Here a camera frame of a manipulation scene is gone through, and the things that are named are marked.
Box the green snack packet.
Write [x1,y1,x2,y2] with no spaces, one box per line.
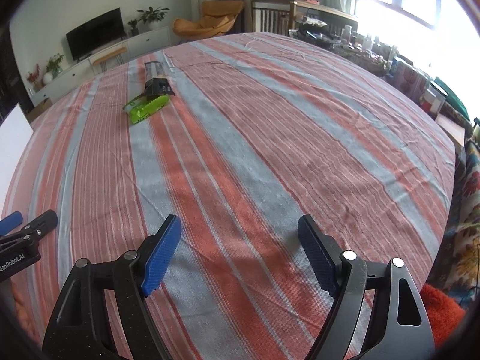
[123,94,169,125]

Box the black clear snack stick packet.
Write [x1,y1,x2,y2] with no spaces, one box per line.
[144,61,175,96]

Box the orange fluffy cushion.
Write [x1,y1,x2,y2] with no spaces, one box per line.
[420,283,465,349]

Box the white board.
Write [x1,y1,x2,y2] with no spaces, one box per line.
[0,104,33,210]

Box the red flower vase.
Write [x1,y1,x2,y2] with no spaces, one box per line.
[27,63,42,92]

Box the green plant white vase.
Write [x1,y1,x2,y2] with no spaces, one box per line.
[42,53,64,86]

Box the small wooden stool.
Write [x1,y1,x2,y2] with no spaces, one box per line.
[90,46,128,72]

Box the black flat television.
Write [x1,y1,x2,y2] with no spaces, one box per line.
[66,7,126,60]

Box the small potted plant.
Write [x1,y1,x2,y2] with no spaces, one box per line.
[127,19,139,37]

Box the white tv cabinet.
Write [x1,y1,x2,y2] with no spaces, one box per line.
[31,27,172,106]

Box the striped red grey tablecloth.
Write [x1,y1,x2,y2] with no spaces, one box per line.
[3,33,456,359]

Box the large green potted plant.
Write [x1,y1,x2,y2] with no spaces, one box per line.
[137,7,170,30]

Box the orange lounge chair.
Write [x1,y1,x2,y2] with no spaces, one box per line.
[172,0,244,41]

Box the wooden side table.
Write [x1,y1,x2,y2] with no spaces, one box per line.
[293,0,358,36]

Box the wooden dining chair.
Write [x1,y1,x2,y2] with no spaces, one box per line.
[250,0,296,36]

